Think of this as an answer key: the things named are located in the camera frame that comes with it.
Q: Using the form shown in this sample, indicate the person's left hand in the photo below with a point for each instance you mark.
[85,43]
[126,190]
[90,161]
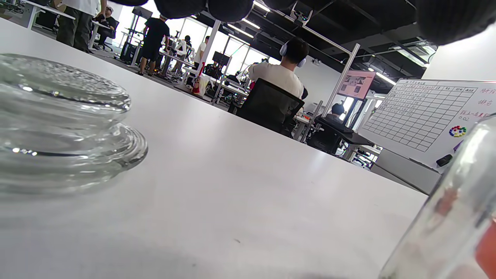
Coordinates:
[453,19]

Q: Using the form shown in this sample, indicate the clear glass jar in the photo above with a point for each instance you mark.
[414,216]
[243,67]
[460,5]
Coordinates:
[445,217]

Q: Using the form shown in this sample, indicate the orange plastic bowl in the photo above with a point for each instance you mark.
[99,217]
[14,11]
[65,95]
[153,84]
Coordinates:
[488,252]

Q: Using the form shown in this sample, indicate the clear glass jar lid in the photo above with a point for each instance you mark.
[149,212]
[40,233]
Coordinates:
[58,116]

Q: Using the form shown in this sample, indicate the whiteboard with grid chart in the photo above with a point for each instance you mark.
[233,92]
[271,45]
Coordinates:
[418,116]

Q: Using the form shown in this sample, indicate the colourful round magnets cluster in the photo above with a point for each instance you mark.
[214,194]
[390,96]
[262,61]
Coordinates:
[457,131]

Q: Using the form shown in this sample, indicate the monitor with pink screen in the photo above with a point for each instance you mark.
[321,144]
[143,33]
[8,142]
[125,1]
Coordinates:
[356,84]

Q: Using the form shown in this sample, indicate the purple whiteboard eraser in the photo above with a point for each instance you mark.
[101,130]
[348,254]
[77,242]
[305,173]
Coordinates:
[458,145]

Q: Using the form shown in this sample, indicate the black whiteboard eraser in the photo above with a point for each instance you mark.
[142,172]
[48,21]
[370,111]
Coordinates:
[444,160]

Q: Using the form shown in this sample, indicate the white headphones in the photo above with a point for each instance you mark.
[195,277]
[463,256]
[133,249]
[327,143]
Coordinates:
[283,49]

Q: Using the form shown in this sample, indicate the black office chair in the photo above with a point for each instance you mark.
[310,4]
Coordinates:
[267,104]

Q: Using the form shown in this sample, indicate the white and red plastic bag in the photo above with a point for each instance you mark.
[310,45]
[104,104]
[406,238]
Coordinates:
[198,86]

